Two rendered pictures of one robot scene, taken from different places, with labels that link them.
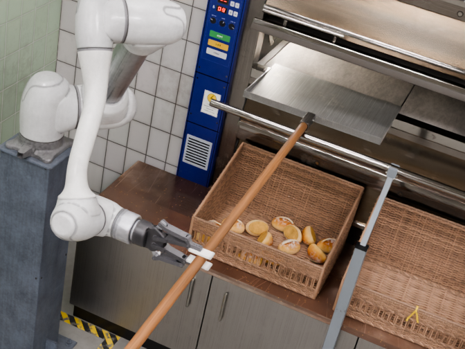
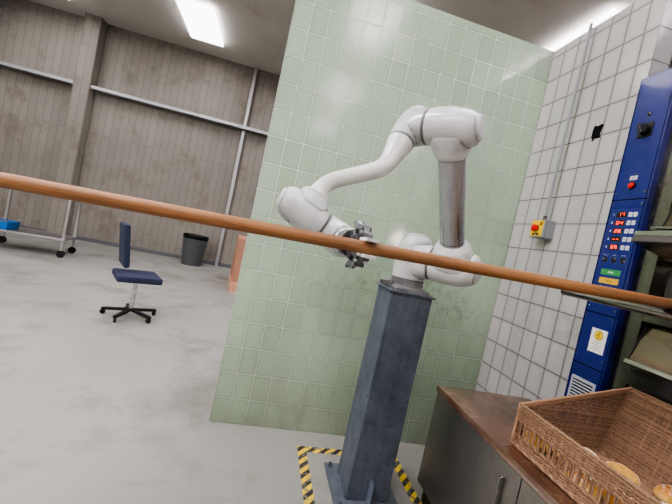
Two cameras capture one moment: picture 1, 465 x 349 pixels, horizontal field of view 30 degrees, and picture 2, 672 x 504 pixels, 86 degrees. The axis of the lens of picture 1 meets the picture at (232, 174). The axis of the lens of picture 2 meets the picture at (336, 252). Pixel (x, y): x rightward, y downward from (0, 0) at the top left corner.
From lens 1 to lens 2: 2.19 m
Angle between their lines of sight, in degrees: 66
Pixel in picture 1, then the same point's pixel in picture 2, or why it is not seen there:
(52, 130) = (406, 268)
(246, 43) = (640, 278)
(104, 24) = (408, 118)
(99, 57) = (394, 136)
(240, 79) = (632, 317)
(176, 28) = (466, 118)
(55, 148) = (407, 285)
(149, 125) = (543, 368)
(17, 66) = (452, 295)
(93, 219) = (305, 202)
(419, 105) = not seen: outside the picture
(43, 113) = not seen: hidden behind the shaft
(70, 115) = not seen: hidden behind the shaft
